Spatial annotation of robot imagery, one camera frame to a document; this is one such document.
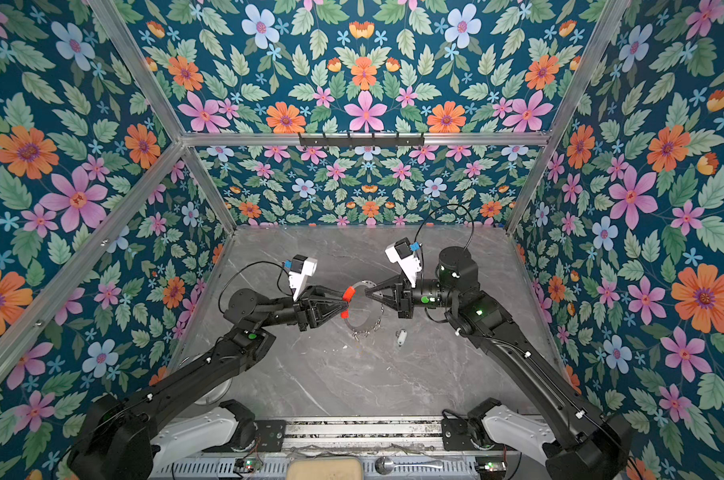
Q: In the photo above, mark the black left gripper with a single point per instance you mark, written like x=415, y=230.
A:
x=309, y=298

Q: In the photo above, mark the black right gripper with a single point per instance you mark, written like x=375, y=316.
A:
x=402, y=289

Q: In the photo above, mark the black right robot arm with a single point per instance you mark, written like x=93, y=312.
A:
x=574, y=439

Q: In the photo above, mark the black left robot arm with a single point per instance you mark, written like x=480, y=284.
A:
x=135, y=437

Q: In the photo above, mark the black hook rack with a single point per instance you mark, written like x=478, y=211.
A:
x=348, y=140

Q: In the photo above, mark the beige pad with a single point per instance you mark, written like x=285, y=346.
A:
x=325, y=469

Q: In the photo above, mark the metal spoon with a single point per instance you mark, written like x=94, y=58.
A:
x=388, y=465

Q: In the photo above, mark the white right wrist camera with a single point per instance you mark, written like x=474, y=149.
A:
x=404, y=253

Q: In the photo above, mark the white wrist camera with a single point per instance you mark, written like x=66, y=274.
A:
x=300, y=269
x=404, y=253

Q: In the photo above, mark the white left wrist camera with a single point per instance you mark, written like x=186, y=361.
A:
x=300, y=269

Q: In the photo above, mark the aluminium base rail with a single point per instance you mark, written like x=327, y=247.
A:
x=392, y=435

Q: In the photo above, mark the aluminium frame bar left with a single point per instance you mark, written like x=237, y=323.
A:
x=23, y=334

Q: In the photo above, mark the aluminium frame horizontal bar back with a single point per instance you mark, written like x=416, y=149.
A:
x=262, y=140

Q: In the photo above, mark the aluminium frame corner post right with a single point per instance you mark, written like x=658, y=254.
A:
x=606, y=27

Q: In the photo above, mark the aluminium frame corner post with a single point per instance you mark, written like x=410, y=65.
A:
x=120, y=35
x=606, y=27

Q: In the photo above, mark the aluminium frame corner post left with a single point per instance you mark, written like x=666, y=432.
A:
x=120, y=35

